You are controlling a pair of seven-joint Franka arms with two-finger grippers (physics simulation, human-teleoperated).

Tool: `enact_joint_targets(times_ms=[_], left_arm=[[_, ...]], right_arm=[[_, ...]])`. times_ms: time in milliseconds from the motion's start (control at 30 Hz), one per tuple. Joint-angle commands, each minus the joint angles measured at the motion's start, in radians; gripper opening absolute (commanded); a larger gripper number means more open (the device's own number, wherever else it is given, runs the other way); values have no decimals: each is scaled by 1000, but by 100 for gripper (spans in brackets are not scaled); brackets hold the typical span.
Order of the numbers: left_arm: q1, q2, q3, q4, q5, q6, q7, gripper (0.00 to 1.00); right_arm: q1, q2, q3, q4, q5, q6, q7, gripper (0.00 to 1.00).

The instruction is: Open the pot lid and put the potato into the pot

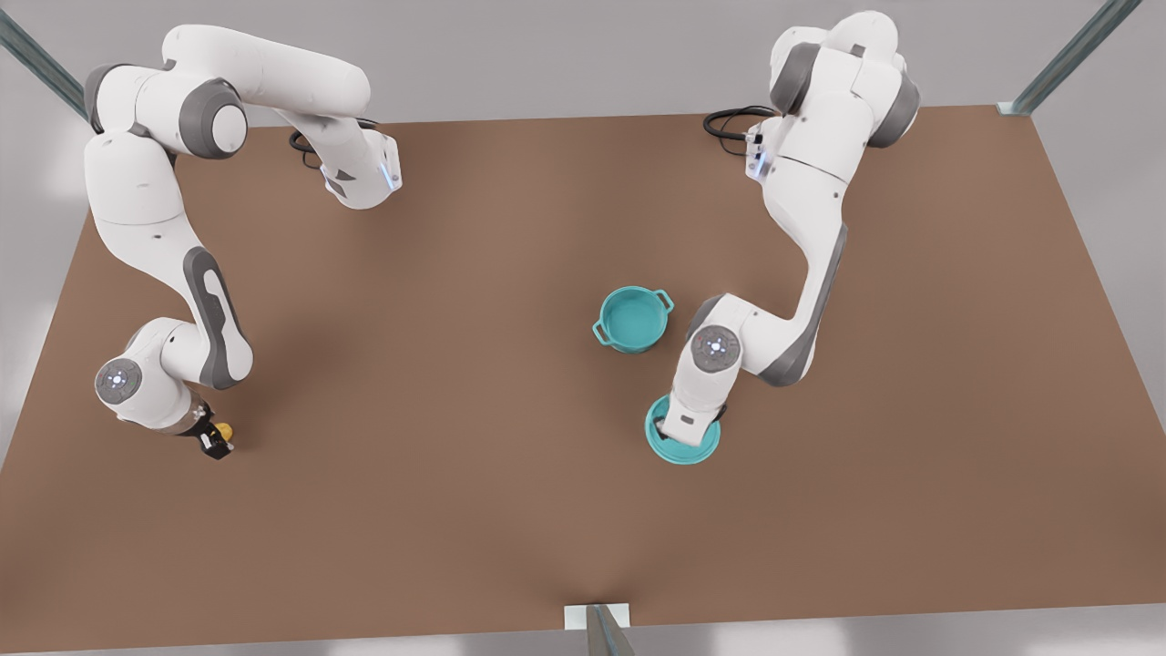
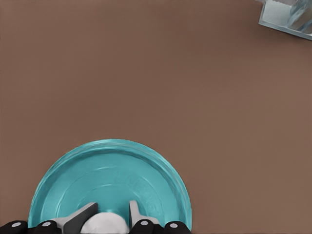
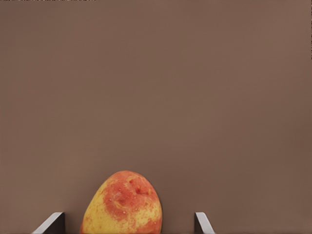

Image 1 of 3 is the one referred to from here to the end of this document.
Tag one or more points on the teal pot lid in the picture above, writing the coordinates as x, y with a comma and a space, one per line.
692, 450

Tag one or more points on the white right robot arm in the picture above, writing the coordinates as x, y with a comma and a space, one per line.
137, 210

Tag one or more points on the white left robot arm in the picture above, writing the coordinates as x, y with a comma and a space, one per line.
824, 182

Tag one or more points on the silver frame post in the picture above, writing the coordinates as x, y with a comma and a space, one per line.
603, 630
38, 62
1066, 58

